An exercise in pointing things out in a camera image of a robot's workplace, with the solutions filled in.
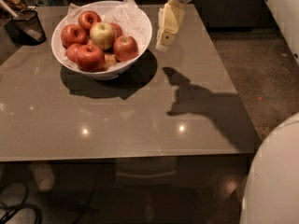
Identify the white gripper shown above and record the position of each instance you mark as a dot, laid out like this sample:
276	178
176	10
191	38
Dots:
171	14

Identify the red apple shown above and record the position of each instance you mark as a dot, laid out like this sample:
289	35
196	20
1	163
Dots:
73	34
90	58
87	18
125	48
117	28
71	52

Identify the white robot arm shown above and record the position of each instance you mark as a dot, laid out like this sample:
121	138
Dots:
272	188

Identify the white paper bowl liner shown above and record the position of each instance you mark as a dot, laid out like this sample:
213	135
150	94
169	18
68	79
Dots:
123	13

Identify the red apple behind yellow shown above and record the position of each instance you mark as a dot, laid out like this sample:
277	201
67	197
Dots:
117	28

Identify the yellow green apple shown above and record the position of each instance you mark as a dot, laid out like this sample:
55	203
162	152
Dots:
103	35

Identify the red apple top back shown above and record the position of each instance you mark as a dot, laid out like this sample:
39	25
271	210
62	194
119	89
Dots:
87	18

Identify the pale apple bottom of bowl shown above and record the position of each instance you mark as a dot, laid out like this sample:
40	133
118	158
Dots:
110	61

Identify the white ceramic bowl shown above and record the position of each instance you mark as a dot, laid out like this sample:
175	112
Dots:
137	27

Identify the red apple front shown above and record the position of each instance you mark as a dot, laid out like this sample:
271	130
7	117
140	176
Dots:
90	58

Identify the dark cabinets in background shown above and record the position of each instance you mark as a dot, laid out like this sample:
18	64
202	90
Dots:
223	14

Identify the black mesh basket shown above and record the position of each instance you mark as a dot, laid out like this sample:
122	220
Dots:
26	29

